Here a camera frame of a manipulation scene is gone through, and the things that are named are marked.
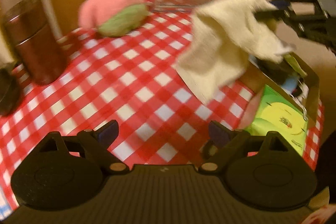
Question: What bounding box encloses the cream towel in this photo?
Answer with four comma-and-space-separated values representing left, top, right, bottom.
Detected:
175, 0, 294, 105

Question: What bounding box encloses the light green cloth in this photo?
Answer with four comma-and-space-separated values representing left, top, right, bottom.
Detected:
283, 53, 307, 78

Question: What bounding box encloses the black eye mask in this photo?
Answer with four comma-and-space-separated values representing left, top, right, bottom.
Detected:
256, 59, 293, 85

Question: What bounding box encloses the green tissue box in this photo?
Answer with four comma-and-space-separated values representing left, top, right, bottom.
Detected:
238, 85, 308, 156

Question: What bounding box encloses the brown cardboard tray box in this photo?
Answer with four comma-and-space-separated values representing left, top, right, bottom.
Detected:
239, 53, 320, 128

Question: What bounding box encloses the red white checkered tablecloth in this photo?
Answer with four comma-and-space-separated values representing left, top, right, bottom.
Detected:
0, 0, 325, 214

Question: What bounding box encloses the glass jar with black base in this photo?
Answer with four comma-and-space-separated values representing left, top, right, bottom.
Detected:
0, 61, 22, 117

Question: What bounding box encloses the blue white checkered cloth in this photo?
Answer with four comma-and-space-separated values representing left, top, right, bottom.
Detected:
0, 187, 13, 221

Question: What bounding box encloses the pink Patrick star plush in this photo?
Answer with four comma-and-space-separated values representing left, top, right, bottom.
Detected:
78, 0, 149, 37

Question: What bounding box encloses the brown cylindrical canister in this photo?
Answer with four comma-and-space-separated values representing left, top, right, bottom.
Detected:
3, 0, 67, 85

